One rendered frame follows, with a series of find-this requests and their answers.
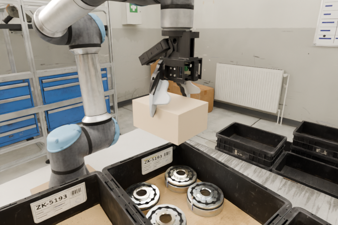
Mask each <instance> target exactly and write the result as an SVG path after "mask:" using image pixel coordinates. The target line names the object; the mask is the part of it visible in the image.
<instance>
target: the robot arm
mask: <svg viewBox="0 0 338 225"><path fill-rule="evenodd" d="M106 1H115V2H123V3H130V4H132V5H134V6H139V7H144V6H148V5H157V4H160V27H161V28H163V30H162V31H161V35H162V36H168V38H165V39H162V40H161V41H160V42H158V43H157V44H156V45H154V46H153V47H151V48H150V49H149V50H147V51H146V52H144V53H143V54H142V55H141V56H139V60H140V63H141V65H151V64H153V63H155V62H156V61H157V60H158V59H160V60H159V61H158V64H157V66H156V69H155V70H154V72H153V74H152V77H151V80H150V87H149V93H150V94H149V110H150V116H151V117H152V118H153V117H154V114H155V112H156V107H157V105H167V104H169V103H170V101H171V96H170V95H169V94H168V92H167V89H168V86H169V82H168V80H171V81H173V82H175V83H176V84H177V86H179V87H180V91H181V93H182V95H183V96H185V97H190V94H195V93H200V89H199V88H198V87H197V86H195V85H193V84H192V83H191V81H197V80H198V79H201V78H202V58H200V57H194V49H195V38H199V33H200V32H192V30H191V29H192V28H193V23H194V0H52V1H51V2H50V3H49V4H48V5H46V6H41V7H40V8H38V9H37V10H36V11H35V12H34V14H33V17H32V26H33V29H34V31H35V33H36V34H37V35H38V36H39V37H40V38H41V39H43V40H44V41H46V42H48V43H50V44H54V45H68V46H69V50H70V52H71V53H73V54H74V56H75V61H76V67H77V73H78V79H79V84H80V90H81V96H82V102H83V107H84V114H85V117H84V118H83V119H82V126H81V127H80V126H79V125H76V124H70V125H64V126H61V127H58V128H56V129H54V130H53V131H52V132H50V134H49V135H48V136H47V151H48V155H49V160H50V166H51V176H50V180H49V186H48V187H49V188H51V187H54V186H56V185H59V184H61V183H64V182H67V181H70V180H72V179H75V178H77V177H80V176H83V175H85V174H88V173H89V170H88V168H87V167H86V165H85V159H84V157H85V156H88V155H90V154H93V153H95V152H98V151H100V150H103V149H106V148H109V147H110V146H112V145H114V144H116V143H117V141H118V140H119V136H120V129H119V125H118V124H117V121H116V120H115V119H114V118H112V116H111V114H109V113H108V112H107V108H106V101H105V95H104V88H103V81H102V75H101V68H100V62H99V55H98V52H99V51H100V49H101V44H102V43H104V41H105V36H106V32H105V27H104V24H103V22H102V20H101V19H100V18H99V17H98V16H97V15H95V14H92V13H90V12H91V11H93V10H94V9H95V8H97V7H98V6H100V5H101V4H103V3H104V2H106ZM199 64H200V74H198V72H199Z"/></svg>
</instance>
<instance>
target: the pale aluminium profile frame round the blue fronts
mask: <svg viewBox="0 0 338 225"><path fill-rule="evenodd" d="M49 3H50V2H45V1H33V0H0V20H1V24H5V23H4V22H3V21H2V20H3V19H4V18H5V12H6V11H7V10H6V7H7V5H8V4H10V6H11V7H13V6H14V7H15V8H16V9H17V10H18V13H19V18H20V23H21V26H22V33H23V39H24V44H25V49H26V54H27V59H28V64H29V70H30V72H31V73H32V78H31V80H32V85H33V87H31V91H34V96H35V101H36V107H32V108H28V109H23V110H19V111H15V112H10V113H7V114H2V115H0V122H1V121H5V120H9V119H13V118H17V117H21V116H25V115H30V114H34V113H38V114H36V117H37V118H39V123H38V127H39V132H40V135H39V136H38V137H36V136H34V137H31V138H28V139H26V140H25V141H22V142H18V143H15V144H12V145H9V146H6V147H2V148H0V154H3V153H6V152H9V151H12V150H15V149H18V148H21V147H24V146H27V145H30V144H33V143H35V144H37V145H38V146H39V147H40V148H41V149H42V150H41V151H40V152H38V153H35V154H32V155H29V156H26V157H24V158H21V159H18V160H15V161H13V162H10V163H7V164H4V165H1V166H0V172H2V171H5V170H7V169H10V168H13V167H15V166H18V165H21V164H23V163H26V162H29V161H31V160H34V159H37V158H39V157H42V156H45V155H46V158H47V159H48V160H46V161H45V163H46V164H50V160H49V155H48V151H47V136H48V135H49V134H50V133H47V128H48V127H47V122H46V121H45V117H44V116H45V112H43V111H45V110H49V109H53V108H57V107H61V106H65V105H70V104H74V103H78V102H82V96H81V97H77V98H72V99H68V100H63V101H59V102H54V103H50V104H46V105H42V101H41V96H40V89H41V88H40V86H39V85H38V79H37V74H36V68H35V63H34V57H33V52H32V47H31V41H30V36H29V30H28V25H27V19H26V14H25V11H29V10H31V11H36V10H37V9H38V8H37V7H28V6H46V5H48V4H49ZM93 12H104V13H105V15H106V25H107V38H108V50H109V62H110V63H111V65H112V67H110V74H108V77H111V87H112V90H108V91H104V95H105V96H107V95H111V94H112V100H113V103H110V106H112V105H113V110H111V113H109V114H111V116H112V117H114V119H115V120H116V121H117V124H118V125H119V120H118V107H117V94H116V80H115V66H114V53H113V40H112V26H111V13H110V1H106V2H105V6H98V7H97V8H95V9H94V10H93V11H91V12H90V13H93ZM3 34H4V39H5V43H6V48H7V52H8V57H9V62H10V66H11V71H12V73H17V70H16V66H15V61H14V56H13V51H12V46H11V42H10V37H9V32H8V29H3ZM33 72H34V73H35V77H34V73H33Z"/></svg>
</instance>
